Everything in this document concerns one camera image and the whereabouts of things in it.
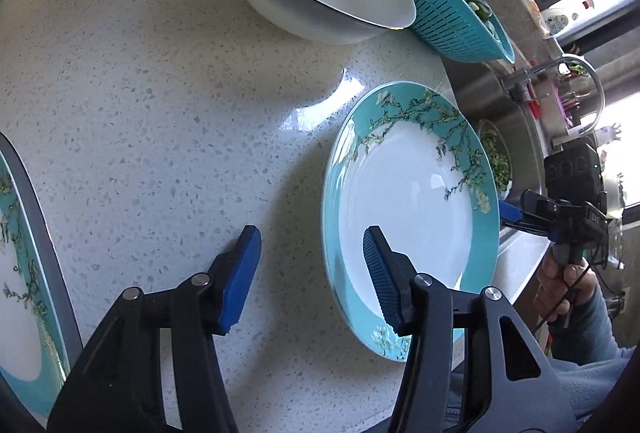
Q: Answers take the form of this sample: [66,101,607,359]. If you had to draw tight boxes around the small teal floral plate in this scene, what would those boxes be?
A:
[0,152,71,416]

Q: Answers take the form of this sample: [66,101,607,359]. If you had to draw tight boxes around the steel sink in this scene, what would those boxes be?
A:
[445,58,551,214]

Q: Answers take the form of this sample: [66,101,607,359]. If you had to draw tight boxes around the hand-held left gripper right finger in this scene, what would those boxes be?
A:
[362,225,577,433]

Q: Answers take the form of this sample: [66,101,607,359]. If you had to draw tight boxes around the chopped greens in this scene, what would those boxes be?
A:
[482,128,512,191]

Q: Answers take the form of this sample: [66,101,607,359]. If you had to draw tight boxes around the person's right hand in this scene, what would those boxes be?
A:
[532,253,599,329]

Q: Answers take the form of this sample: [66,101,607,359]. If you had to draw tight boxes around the chrome faucet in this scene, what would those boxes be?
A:
[500,56,607,134]

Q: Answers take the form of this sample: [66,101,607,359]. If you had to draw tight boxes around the large teal floral plate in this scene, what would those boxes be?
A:
[321,82,501,364]

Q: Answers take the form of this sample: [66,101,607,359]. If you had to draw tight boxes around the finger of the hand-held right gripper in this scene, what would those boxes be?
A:
[501,219,554,240]
[498,190,552,224]

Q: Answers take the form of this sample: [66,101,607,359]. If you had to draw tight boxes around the glass bowl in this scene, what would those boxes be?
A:
[475,118,514,201]

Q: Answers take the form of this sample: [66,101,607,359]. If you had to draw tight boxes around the person's right forearm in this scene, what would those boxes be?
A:
[547,283,640,424]

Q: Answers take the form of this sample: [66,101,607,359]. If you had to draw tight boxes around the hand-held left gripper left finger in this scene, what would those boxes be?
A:
[46,224,263,433]

